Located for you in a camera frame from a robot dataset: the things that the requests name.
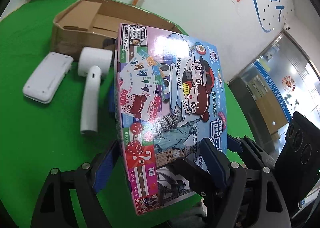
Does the colourful cartoon board game box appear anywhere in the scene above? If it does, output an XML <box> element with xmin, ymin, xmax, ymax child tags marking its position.
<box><xmin>114</xmin><ymin>23</ymin><xmax>228</xmax><ymax>216</ymax></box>

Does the white rectangular case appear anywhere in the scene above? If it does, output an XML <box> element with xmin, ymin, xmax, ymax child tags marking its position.
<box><xmin>22</xmin><ymin>52</ymin><xmax>74</xmax><ymax>104</ymax></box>

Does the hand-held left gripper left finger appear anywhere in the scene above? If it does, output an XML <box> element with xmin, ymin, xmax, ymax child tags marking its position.
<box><xmin>30</xmin><ymin>140</ymin><xmax>120</xmax><ymax>228</ymax></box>

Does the white handheld fan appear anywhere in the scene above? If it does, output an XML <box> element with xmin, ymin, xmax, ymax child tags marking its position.
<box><xmin>77</xmin><ymin>46</ymin><xmax>113</xmax><ymax>135</ymax></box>

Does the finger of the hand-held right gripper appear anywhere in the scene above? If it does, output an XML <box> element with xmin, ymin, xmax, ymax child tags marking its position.
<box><xmin>172</xmin><ymin>157</ymin><xmax>226</xmax><ymax>199</ymax></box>
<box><xmin>227</xmin><ymin>135</ymin><xmax>276</xmax><ymax>169</ymax></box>

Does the brown cardboard box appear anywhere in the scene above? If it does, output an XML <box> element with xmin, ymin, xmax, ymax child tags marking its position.
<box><xmin>51</xmin><ymin>0</ymin><xmax>187</xmax><ymax>62</ymax></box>

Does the glass door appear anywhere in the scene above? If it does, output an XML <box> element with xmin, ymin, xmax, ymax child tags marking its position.
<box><xmin>229</xmin><ymin>29</ymin><xmax>320</xmax><ymax>143</ymax></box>

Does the green tablecloth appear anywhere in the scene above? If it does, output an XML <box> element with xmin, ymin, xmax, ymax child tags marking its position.
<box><xmin>0</xmin><ymin>0</ymin><xmax>255</xmax><ymax>228</ymax></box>

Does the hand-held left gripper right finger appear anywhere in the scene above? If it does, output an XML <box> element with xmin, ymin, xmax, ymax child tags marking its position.
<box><xmin>201</xmin><ymin>138</ymin><xmax>292</xmax><ymax>228</ymax></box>

